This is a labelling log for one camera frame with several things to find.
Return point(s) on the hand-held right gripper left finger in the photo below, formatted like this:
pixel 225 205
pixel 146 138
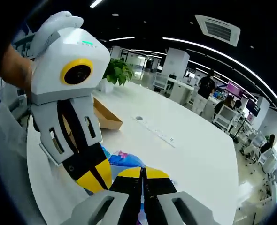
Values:
pixel 122 194

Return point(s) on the white office chair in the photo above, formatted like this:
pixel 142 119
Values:
pixel 267 157
pixel 224 117

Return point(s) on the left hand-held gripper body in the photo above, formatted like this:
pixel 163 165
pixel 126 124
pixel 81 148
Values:
pixel 65 58

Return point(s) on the ceiling air conditioner vent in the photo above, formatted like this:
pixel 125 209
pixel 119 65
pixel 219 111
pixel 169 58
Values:
pixel 218 29

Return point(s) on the straight ceiling light strip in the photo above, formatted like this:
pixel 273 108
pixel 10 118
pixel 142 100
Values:
pixel 95 3

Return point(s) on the pink display screen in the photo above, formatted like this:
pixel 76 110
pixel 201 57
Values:
pixel 234 88

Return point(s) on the dark display screen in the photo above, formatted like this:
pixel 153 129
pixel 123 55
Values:
pixel 253 106

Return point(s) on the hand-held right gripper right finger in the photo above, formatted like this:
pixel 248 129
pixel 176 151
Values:
pixel 159 189

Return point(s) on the grey mesh office chair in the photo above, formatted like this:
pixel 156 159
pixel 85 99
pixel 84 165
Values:
pixel 9 152

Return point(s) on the long curved ceiling light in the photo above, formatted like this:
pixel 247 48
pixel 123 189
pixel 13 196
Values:
pixel 223 55

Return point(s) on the brown cardboard shoe box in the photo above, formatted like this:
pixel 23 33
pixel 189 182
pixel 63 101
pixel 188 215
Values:
pixel 108 118

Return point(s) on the white desk power strip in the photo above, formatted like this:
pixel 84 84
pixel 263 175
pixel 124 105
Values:
pixel 155 132

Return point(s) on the green potted plant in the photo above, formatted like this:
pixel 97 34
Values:
pixel 118 71

